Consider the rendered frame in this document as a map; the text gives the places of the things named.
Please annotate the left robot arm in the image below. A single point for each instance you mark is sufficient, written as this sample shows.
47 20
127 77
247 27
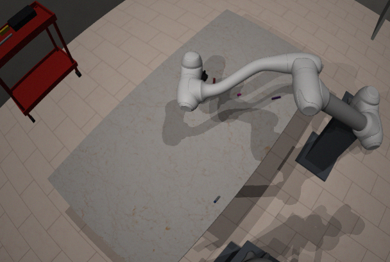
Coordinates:
250 257

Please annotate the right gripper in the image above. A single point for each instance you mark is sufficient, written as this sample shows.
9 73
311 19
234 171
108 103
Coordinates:
204 76

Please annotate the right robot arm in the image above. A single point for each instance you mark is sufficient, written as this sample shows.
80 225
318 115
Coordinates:
310 94

